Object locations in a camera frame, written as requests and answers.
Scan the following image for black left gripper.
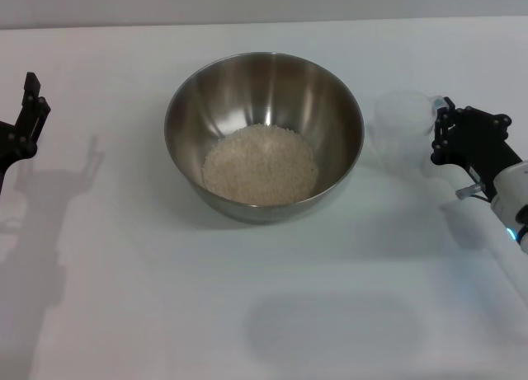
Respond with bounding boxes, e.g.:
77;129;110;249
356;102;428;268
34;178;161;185
0;71;52;192

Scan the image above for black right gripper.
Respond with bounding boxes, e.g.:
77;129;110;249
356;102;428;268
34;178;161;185
430;96;524;200

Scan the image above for clear plastic measuring cup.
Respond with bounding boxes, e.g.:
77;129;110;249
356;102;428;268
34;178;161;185
373;90;445;171

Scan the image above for white rice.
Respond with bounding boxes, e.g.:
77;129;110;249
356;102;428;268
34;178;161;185
200;124;320;207

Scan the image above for stainless steel mixing bowl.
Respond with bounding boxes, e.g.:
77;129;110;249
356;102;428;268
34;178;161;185
164;51;366;226

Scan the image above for grey cable plug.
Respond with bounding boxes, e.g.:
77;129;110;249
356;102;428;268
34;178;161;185
455;183;484;200

